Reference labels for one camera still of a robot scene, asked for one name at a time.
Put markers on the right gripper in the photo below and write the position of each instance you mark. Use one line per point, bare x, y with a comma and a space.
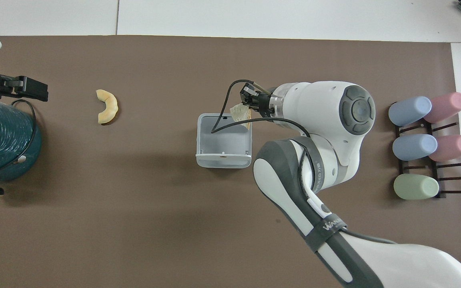
263, 104

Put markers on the pale food piece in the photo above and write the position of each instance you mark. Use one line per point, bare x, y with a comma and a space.
240, 113

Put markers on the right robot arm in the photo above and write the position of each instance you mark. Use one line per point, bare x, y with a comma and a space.
334, 120

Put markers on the small grey open bin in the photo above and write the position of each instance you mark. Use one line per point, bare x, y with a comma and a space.
224, 148

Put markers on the half donut pastry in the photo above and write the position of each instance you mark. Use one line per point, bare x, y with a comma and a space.
109, 107

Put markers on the blue plastic cup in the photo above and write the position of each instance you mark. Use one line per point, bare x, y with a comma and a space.
413, 146
410, 110

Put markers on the green plastic cup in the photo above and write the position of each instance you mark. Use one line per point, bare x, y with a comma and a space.
415, 186

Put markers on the pink plastic cup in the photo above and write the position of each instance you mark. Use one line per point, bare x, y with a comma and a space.
448, 106
454, 147

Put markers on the black cup rack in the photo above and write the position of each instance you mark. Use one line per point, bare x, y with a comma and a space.
438, 176

